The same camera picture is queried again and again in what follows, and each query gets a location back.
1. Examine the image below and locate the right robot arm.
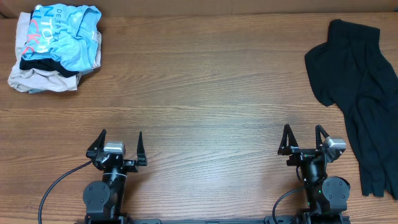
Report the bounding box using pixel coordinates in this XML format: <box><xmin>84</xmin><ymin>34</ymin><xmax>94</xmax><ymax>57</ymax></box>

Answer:
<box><xmin>272</xmin><ymin>124</ymin><xmax>351</xmax><ymax>224</ymax></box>

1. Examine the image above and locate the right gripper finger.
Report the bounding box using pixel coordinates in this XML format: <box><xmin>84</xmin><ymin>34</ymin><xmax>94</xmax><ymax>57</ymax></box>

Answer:
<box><xmin>277</xmin><ymin>124</ymin><xmax>299</xmax><ymax>154</ymax></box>
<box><xmin>315</xmin><ymin>124</ymin><xmax>330</xmax><ymax>149</ymax></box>

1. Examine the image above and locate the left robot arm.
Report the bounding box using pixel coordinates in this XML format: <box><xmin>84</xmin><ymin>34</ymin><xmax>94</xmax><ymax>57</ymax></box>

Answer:
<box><xmin>83</xmin><ymin>130</ymin><xmax>147</xmax><ymax>224</ymax></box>

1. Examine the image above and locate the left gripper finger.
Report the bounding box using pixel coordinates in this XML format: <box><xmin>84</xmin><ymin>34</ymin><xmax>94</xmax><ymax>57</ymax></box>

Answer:
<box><xmin>137</xmin><ymin>131</ymin><xmax>146</xmax><ymax>161</ymax></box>
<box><xmin>87</xmin><ymin>129</ymin><xmax>106</xmax><ymax>151</ymax></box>

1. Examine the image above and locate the folded black garment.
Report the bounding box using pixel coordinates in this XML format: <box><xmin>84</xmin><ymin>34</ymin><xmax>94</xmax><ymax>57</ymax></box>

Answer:
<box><xmin>19</xmin><ymin>58</ymin><xmax>79</xmax><ymax>78</ymax></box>

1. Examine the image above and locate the beige folded garment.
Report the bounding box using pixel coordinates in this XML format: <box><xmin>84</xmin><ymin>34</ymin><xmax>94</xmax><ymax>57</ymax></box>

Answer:
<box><xmin>8</xmin><ymin>12</ymin><xmax>101</xmax><ymax>93</ymax></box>

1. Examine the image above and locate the black t-shirt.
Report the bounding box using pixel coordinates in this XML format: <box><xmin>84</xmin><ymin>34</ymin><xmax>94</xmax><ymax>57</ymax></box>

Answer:
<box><xmin>305</xmin><ymin>19</ymin><xmax>397</xmax><ymax>198</ymax></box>

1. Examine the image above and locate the light blue printed shirt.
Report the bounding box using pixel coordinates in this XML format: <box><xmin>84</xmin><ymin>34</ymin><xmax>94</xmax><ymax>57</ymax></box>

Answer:
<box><xmin>21</xmin><ymin>4</ymin><xmax>101</xmax><ymax>72</ymax></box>

